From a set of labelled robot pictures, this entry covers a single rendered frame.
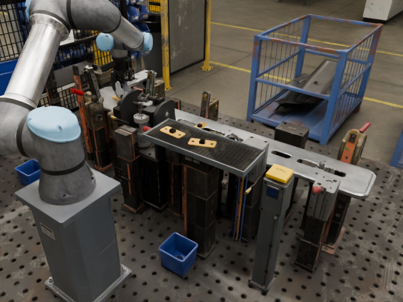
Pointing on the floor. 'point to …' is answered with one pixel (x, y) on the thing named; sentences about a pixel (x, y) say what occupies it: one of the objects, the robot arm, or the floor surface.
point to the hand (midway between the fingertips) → (120, 95)
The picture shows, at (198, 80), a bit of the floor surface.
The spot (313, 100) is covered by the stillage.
